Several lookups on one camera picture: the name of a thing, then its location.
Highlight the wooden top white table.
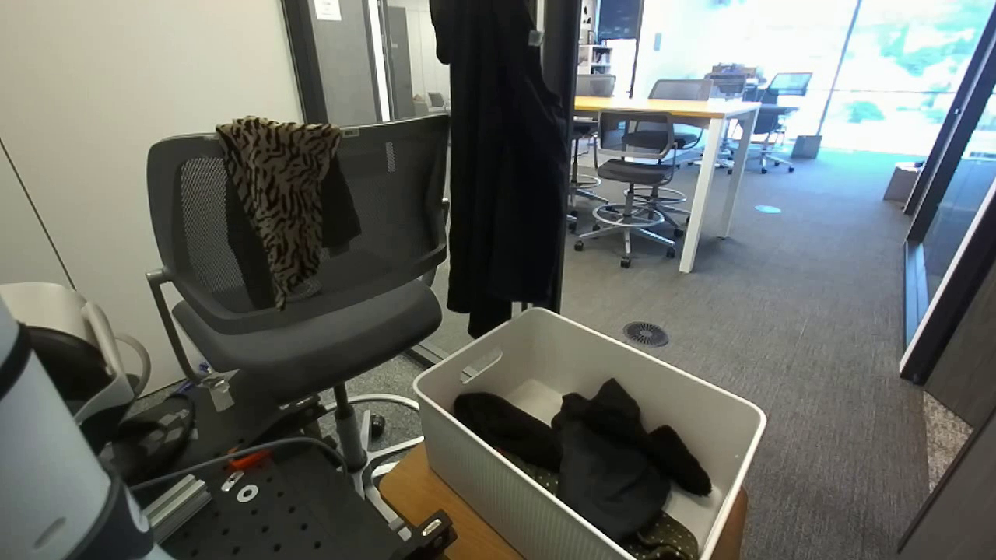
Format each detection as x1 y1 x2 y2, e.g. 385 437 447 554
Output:
574 93 765 277

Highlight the gray mesh office chair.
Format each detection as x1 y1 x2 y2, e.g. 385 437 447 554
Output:
143 112 454 504

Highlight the aluminium profile rail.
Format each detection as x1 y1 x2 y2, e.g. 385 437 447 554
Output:
136 469 218 535

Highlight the black shirt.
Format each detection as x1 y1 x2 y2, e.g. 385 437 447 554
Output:
425 0 574 342

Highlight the speckled dark cloth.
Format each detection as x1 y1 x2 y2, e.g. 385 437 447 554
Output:
618 510 715 560

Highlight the black mesh office chair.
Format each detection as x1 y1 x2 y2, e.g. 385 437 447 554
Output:
648 73 723 150

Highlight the black table clamp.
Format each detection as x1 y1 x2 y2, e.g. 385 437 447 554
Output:
399 510 461 560

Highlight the black glass partition frame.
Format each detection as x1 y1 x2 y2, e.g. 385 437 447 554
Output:
555 0 585 315

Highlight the white plastic bin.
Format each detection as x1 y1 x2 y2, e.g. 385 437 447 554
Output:
411 304 771 560

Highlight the black garment pile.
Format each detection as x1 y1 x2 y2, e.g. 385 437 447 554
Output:
447 377 715 545

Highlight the orange handled tool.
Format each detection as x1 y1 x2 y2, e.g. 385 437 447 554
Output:
220 449 273 476

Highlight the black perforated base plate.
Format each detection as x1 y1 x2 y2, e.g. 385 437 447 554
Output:
153 446 417 560

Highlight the black door frame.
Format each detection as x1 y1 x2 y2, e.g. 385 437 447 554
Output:
896 6 996 389

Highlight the black computer monitor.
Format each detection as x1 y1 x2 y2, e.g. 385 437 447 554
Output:
765 69 820 98

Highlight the leopard print cloth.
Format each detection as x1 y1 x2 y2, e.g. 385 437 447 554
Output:
211 114 364 311

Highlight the gray floor box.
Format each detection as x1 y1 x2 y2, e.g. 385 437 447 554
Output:
882 158 926 209

